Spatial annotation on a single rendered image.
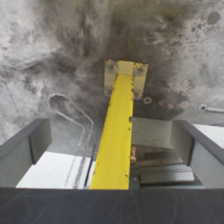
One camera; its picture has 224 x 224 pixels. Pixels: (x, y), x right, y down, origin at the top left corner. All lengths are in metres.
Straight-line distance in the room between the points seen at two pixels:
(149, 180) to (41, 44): 0.91
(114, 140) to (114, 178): 0.13
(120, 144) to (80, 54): 0.58
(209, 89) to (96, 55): 0.66
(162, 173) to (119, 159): 0.42
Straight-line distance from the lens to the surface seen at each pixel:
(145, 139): 1.00
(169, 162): 0.88
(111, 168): 0.48
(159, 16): 0.85
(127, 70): 0.91
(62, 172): 1.54
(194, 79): 1.00
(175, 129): 0.16
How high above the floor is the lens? 0.84
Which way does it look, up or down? 49 degrees down
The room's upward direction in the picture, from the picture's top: 169 degrees counter-clockwise
